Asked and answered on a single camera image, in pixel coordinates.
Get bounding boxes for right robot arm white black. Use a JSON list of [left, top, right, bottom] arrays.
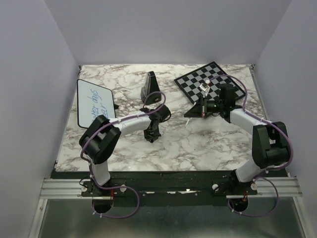
[[184, 83, 293, 194]]

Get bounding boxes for purple cable base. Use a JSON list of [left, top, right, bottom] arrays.
[[93, 185, 142, 219], [227, 176, 279, 216]]

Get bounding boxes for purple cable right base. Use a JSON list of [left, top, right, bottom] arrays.
[[227, 176, 279, 216]]

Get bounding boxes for black metronome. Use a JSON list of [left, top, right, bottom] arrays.
[[140, 71, 161, 105]]

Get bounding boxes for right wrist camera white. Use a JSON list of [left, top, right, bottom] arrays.
[[199, 79, 211, 97]]

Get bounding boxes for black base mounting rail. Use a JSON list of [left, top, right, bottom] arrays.
[[81, 171, 257, 208]]

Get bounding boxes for black grey chessboard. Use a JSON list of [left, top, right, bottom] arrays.
[[174, 62, 246, 103]]

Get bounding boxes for whiteboard with black frame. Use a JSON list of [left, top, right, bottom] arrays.
[[77, 79, 116, 128]]

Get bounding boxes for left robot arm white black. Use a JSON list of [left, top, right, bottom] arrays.
[[79, 104, 171, 196]]

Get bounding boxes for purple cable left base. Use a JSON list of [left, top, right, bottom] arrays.
[[93, 185, 142, 219]]

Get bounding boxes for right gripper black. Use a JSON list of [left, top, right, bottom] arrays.
[[184, 95, 224, 118]]

